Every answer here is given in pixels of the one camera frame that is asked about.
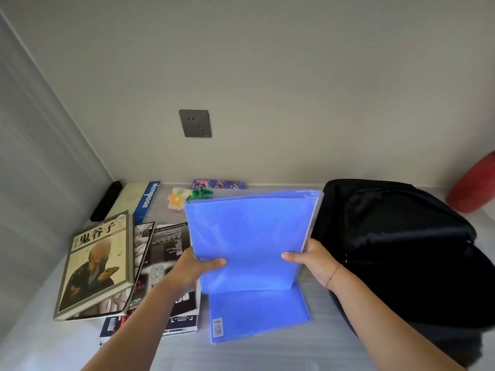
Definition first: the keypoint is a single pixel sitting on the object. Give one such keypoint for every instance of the person's right hand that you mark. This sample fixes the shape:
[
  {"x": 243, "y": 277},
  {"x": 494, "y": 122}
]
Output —
[{"x": 315, "y": 262}]

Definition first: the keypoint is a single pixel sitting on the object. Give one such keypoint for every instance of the person's left hand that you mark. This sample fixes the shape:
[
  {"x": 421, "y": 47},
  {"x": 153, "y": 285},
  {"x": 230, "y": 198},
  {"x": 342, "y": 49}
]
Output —
[{"x": 189, "y": 268}]

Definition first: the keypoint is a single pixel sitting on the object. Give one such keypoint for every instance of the person's right thumb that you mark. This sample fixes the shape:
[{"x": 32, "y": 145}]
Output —
[{"x": 294, "y": 257}]

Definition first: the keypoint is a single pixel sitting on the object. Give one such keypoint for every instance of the person's left thumb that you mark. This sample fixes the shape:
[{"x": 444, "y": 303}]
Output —
[{"x": 212, "y": 264}]

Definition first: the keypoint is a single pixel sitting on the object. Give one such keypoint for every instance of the blue plastic document folder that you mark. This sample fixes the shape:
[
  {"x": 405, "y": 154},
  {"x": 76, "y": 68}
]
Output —
[{"x": 251, "y": 247}]

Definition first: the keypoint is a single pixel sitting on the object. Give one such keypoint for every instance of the person's left forearm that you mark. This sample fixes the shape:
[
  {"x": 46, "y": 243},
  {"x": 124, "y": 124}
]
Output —
[{"x": 139, "y": 324}]

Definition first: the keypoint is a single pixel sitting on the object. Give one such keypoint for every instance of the person's right forearm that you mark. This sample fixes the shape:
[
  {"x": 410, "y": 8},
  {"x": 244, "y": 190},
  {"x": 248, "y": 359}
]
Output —
[{"x": 383, "y": 324}]

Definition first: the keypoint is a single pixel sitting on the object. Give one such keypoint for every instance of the dark cover magazine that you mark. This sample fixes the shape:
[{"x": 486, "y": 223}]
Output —
[{"x": 170, "y": 247}]

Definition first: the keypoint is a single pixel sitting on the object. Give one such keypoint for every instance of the green plastic clip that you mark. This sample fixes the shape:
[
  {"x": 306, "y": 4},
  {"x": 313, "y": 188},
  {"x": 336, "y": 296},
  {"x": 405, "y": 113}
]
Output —
[{"x": 200, "y": 193}]

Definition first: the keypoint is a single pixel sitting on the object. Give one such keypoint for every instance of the black and white magazine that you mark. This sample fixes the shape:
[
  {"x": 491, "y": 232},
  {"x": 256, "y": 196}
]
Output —
[{"x": 141, "y": 247}]

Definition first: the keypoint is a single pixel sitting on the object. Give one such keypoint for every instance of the colourful pencil case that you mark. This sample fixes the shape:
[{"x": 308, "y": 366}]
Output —
[{"x": 218, "y": 185}]

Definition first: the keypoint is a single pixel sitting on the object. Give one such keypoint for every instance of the blue spine notebook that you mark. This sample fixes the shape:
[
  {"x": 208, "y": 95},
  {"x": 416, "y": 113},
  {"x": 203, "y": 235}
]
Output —
[{"x": 140, "y": 200}]

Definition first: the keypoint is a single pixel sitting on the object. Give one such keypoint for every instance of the black backpack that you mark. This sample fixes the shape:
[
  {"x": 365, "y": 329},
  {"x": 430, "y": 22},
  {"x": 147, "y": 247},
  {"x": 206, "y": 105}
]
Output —
[{"x": 406, "y": 251}]

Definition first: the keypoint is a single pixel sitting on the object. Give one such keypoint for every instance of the book with painted old man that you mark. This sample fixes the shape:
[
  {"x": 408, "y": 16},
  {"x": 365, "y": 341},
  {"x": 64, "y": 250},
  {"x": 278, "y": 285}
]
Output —
[{"x": 94, "y": 266}]

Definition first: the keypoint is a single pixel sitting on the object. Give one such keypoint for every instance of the black folded umbrella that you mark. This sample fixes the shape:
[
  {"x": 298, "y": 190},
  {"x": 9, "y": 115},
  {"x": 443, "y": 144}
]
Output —
[{"x": 105, "y": 202}]

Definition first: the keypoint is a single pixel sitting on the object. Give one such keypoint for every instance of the red cylindrical object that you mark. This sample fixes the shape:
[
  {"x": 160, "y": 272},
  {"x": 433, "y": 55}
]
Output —
[{"x": 472, "y": 185}]

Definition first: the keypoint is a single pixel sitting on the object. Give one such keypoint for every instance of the grey wall socket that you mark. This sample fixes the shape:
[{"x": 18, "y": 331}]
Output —
[{"x": 195, "y": 123}]

